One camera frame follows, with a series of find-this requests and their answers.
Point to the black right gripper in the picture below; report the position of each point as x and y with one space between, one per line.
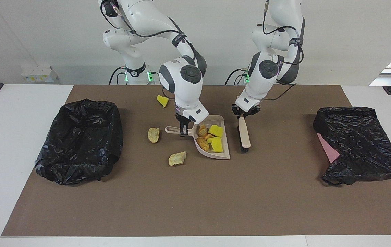
183 120

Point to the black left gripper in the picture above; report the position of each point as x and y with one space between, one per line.
250 110

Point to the beige hand brush black bristles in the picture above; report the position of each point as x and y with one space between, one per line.
244 132

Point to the cream sponge piece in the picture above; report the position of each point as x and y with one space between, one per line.
202 131

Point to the brown toy bread roll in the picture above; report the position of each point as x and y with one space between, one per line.
203 144

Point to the beige plastic dustpan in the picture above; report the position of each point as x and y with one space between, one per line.
217 120

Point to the jagged pale foam chunk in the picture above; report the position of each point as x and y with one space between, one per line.
176 159

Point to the oval pale foam chunk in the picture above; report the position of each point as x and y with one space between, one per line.
153 135

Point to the yellow green-backed sponge piece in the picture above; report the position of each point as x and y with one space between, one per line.
216 131
217 145

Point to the small yellow sponge wedge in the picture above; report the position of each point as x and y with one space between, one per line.
162 101

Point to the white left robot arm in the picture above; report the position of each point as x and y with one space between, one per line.
267 68

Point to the pink bin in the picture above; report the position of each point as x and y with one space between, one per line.
329 151

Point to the black plastic trash bag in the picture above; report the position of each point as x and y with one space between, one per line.
78 144
359 144

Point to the brown table mat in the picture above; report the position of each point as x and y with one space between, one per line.
181 206

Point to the white box on floor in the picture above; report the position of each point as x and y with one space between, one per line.
39 74

